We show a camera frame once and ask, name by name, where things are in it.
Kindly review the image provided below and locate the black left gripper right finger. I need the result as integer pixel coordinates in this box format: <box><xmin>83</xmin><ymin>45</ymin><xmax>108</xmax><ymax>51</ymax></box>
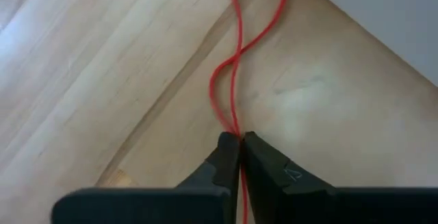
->
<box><xmin>242</xmin><ymin>131</ymin><xmax>438</xmax><ymax>224</ymax></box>

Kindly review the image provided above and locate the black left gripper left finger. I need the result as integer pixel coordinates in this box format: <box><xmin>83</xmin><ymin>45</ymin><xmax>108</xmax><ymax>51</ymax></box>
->
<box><xmin>51</xmin><ymin>131</ymin><xmax>242</xmax><ymax>224</ymax></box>

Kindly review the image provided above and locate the red rubber band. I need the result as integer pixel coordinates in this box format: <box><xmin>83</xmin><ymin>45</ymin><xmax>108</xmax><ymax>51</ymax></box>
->
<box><xmin>209</xmin><ymin>0</ymin><xmax>290</xmax><ymax>224</ymax></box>

